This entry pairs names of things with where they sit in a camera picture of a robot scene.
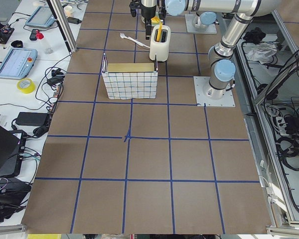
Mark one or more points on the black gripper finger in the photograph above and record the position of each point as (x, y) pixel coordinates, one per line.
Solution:
(148, 33)

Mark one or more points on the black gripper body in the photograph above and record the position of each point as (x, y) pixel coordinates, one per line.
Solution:
(148, 14)

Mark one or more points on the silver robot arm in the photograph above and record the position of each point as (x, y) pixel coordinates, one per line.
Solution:
(206, 18)
(222, 69)

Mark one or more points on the toast slice in toaster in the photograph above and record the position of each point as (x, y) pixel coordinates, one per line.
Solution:
(159, 31)

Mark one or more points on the white toaster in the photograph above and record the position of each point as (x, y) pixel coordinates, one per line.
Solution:
(159, 50)

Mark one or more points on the checkered fabric storage basket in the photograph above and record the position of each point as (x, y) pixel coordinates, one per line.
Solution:
(124, 81)

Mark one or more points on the paper cup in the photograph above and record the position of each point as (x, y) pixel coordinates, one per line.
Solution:
(68, 11)

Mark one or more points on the teach pendant tablet far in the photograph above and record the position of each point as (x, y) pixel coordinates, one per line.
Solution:
(42, 17)

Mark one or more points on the teach pendant tablet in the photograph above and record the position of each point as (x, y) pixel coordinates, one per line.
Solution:
(18, 63)
(42, 17)

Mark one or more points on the red and black tool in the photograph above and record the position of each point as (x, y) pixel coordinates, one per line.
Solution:
(36, 35)

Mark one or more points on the crumpled white cloth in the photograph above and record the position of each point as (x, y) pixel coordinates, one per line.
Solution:
(263, 53)

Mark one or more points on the teach pendant tablet near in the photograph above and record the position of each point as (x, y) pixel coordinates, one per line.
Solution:
(18, 63)

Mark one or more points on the yellow tape roll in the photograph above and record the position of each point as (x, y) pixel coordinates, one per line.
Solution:
(26, 86)

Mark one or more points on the black power adapter brick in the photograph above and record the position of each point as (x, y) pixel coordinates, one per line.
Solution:
(31, 119)

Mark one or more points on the black laptop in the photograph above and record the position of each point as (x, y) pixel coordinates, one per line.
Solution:
(12, 143)

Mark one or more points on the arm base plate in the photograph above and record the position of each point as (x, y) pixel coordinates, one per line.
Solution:
(206, 96)
(194, 25)

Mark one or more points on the aluminium frame post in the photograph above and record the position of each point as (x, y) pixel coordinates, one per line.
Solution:
(62, 22)

